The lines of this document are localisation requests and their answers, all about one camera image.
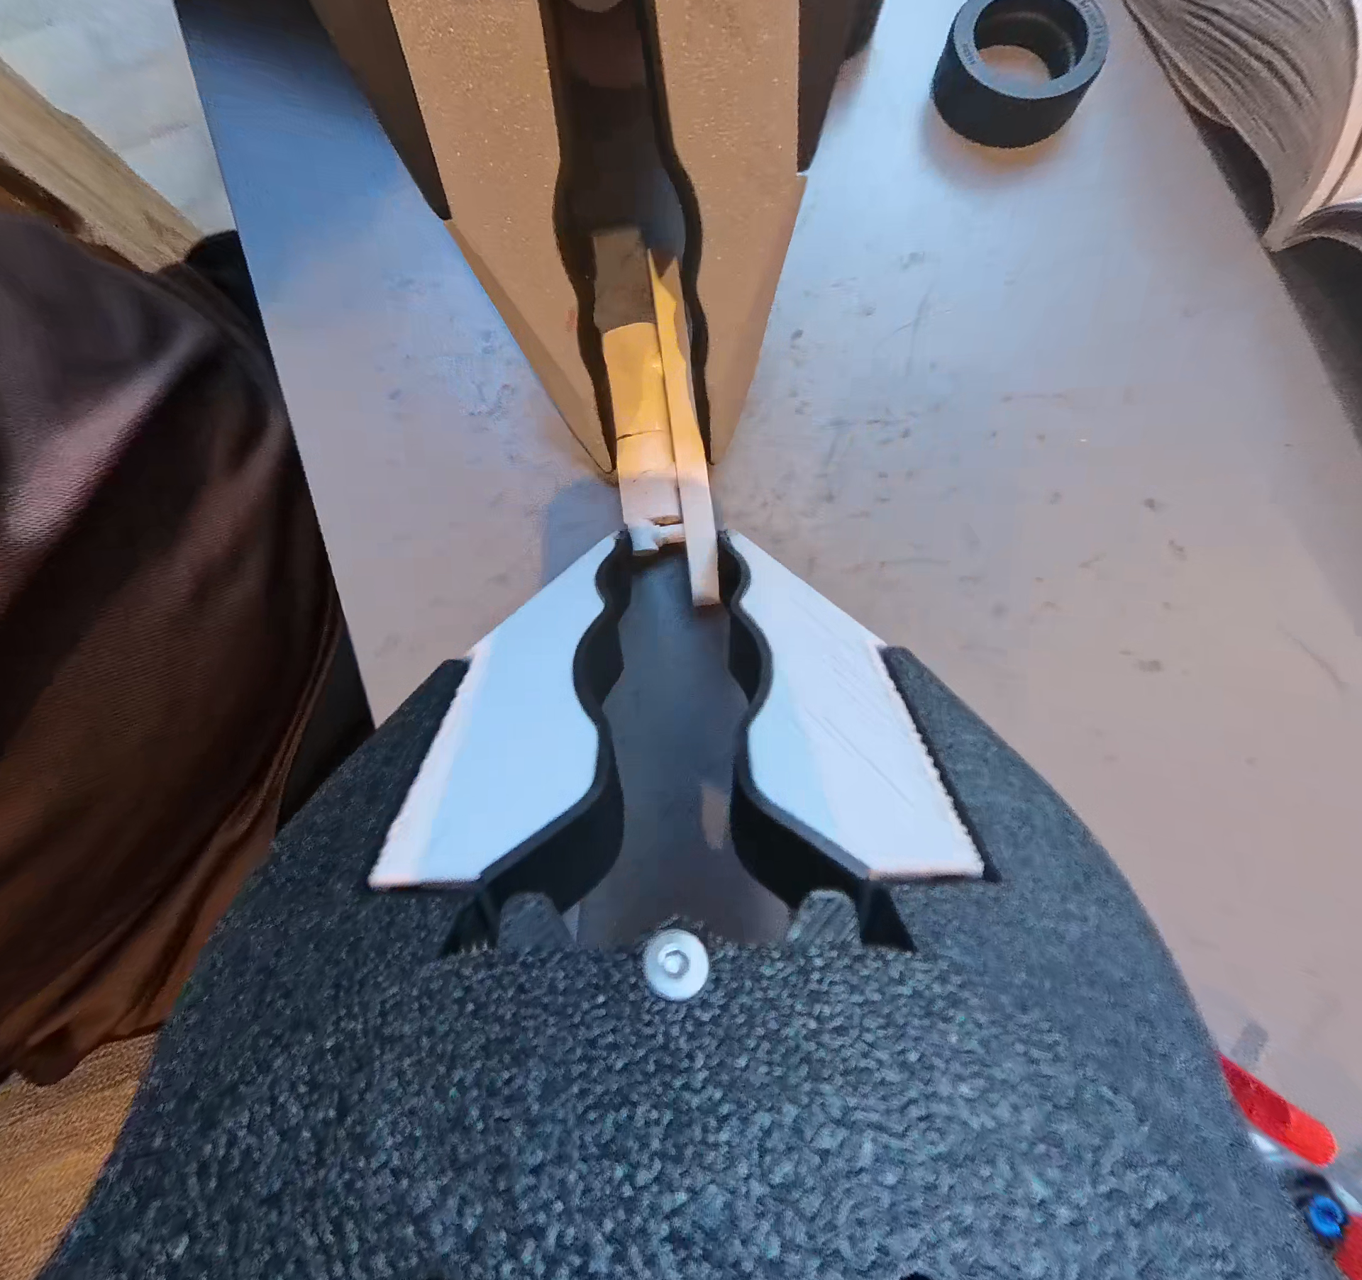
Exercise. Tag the red white brick vehicle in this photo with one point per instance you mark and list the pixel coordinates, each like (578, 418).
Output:
(1275, 1109)

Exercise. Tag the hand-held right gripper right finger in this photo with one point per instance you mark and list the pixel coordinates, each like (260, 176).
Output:
(852, 760)

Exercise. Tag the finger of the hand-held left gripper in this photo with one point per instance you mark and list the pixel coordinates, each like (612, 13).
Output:
(734, 78)
(479, 112)

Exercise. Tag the grey desk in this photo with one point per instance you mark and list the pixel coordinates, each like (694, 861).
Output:
(1012, 450)

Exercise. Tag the person's brown shirt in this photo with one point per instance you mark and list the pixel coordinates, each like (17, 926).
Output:
(137, 609)

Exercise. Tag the open white instruction booklet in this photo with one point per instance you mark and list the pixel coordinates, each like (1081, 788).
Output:
(1256, 47)

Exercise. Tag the wooden side panel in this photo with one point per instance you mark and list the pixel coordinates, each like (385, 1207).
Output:
(72, 172)

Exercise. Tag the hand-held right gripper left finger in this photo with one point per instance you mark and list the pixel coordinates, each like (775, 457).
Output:
(501, 771)

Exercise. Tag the white toy beam brick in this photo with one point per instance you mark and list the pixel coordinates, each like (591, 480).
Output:
(637, 396)

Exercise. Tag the long white toy beam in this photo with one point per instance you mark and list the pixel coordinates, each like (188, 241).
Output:
(696, 514)

